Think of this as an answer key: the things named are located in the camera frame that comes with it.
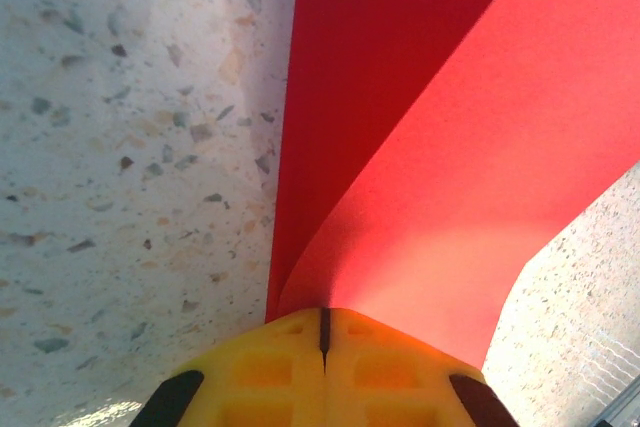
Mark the red paper sheet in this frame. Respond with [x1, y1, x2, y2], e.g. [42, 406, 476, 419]
[264, 0, 640, 369]

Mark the aluminium table side rail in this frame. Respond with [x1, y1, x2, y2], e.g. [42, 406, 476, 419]
[588, 375, 640, 427]

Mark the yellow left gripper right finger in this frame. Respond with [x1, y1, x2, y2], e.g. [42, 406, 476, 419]
[324, 307, 521, 427]

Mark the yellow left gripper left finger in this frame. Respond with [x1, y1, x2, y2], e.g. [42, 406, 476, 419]
[134, 306, 327, 427]

